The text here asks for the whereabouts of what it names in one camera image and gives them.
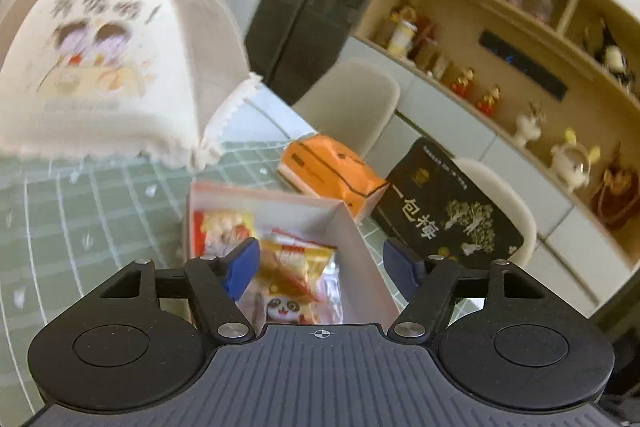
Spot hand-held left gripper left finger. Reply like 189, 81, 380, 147
97, 237, 262, 344

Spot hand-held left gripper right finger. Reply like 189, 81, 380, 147
382, 238, 546, 344

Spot pink cardboard box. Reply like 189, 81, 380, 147
177, 181, 401, 328

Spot red white snack packet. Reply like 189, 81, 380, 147
192, 209, 256, 258

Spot yellow panda snack packet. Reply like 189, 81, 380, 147
252, 232, 341, 325

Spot black gold-printed bag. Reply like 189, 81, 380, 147
375, 138, 525, 270

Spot orange tissue pack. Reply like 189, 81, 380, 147
277, 134, 390, 224

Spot beige chair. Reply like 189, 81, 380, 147
452, 157, 538, 265
292, 58, 402, 160

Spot white sideboard cabinet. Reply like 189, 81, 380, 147
345, 36, 633, 308

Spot green checked tablecloth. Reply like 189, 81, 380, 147
0, 82, 411, 413

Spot red gold figurine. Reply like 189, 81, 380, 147
451, 67, 476, 96
475, 86, 501, 114

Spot white deer figurine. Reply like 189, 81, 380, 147
515, 101, 546, 148

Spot white rabbit globe figurine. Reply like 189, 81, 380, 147
550, 129, 601, 192

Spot white folding food cover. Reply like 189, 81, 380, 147
0, 0, 263, 172

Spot glass jar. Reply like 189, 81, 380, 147
414, 38, 437, 70

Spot brown seated figurine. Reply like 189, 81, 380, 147
590, 147, 640, 228

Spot white bottle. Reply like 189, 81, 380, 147
389, 19, 418, 55

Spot black bar device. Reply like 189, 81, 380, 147
477, 29, 570, 100

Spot brown doll figurine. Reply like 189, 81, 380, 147
390, 0, 436, 52

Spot black white figurine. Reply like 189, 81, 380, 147
595, 19, 631, 82

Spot wooden wall shelf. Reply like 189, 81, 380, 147
352, 0, 640, 273

